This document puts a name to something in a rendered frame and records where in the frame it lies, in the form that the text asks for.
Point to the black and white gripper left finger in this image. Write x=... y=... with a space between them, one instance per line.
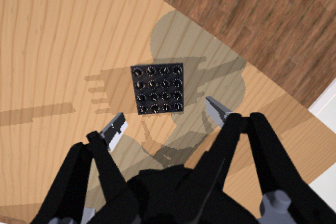
x=65 y=200

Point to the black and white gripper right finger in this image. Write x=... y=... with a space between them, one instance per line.
x=287 y=198

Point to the black knob box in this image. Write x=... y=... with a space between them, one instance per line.
x=158 y=90

